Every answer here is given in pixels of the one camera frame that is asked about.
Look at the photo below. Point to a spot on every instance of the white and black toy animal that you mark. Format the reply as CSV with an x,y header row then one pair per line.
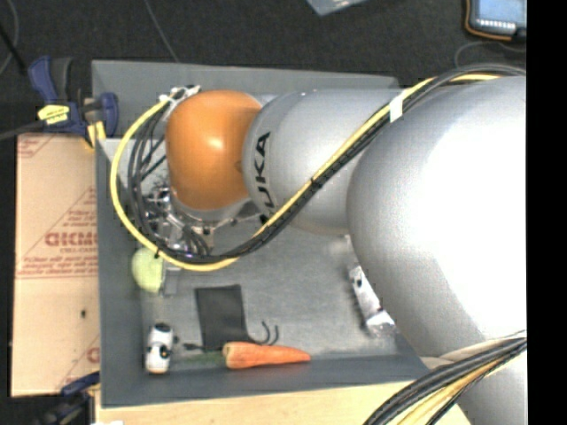
x,y
158,348

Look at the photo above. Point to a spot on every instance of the brown cardboard board, red print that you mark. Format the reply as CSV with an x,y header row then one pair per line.
x,y
53,246

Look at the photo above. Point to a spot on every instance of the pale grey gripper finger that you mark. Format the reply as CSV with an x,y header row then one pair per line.
x,y
171,280

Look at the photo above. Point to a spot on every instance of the orange toy carrot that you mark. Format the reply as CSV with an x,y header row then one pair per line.
x,y
261,355

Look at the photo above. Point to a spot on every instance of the pale green ball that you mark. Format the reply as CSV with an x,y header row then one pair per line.
x,y
146,269

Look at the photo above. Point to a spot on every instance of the grey metal bin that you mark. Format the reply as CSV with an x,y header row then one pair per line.
x,y
288,290

